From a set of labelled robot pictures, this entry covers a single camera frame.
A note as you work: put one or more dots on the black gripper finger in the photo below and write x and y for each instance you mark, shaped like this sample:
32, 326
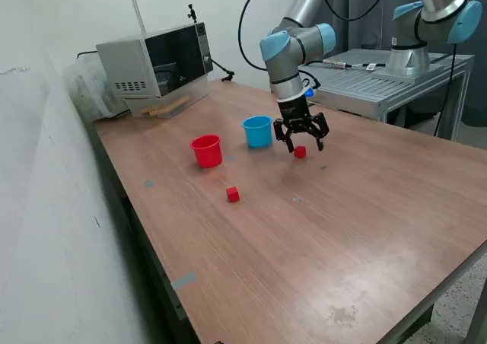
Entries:
284, 134
319, 129

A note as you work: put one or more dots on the red cup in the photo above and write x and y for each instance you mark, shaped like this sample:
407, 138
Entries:
207, 155

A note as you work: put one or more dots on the grey curtain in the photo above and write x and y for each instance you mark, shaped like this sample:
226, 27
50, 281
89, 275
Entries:
361, 28

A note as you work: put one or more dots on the silver blue UR5e robot arm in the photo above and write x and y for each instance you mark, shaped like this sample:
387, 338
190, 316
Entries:
289, 47

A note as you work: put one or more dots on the silver cylindrical device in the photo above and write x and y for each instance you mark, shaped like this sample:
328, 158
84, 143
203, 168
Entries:
338, 63

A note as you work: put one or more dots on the large blue-grey tape piece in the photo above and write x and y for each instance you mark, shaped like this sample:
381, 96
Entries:
184, 281

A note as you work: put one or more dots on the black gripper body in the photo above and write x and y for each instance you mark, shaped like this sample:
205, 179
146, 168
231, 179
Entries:
295, 112

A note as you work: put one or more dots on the silver microwave oven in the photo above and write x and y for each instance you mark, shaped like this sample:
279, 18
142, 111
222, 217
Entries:
125, 62

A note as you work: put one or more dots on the wooden stick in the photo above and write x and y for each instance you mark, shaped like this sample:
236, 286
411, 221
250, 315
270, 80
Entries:
171, 104
160, 112

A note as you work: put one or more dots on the blue cup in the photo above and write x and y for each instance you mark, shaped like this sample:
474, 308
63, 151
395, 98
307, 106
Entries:
258, 136

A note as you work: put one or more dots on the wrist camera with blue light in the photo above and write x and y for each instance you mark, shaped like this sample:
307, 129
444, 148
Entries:
310, 91

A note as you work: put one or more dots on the red cube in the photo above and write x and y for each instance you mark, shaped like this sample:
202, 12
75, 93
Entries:
232, 195
300, 152

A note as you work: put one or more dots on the aluminium robot base table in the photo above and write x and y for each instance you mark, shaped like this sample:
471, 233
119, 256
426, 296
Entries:
361, 85

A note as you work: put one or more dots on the white thin rod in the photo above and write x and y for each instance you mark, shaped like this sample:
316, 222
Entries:
139, 14

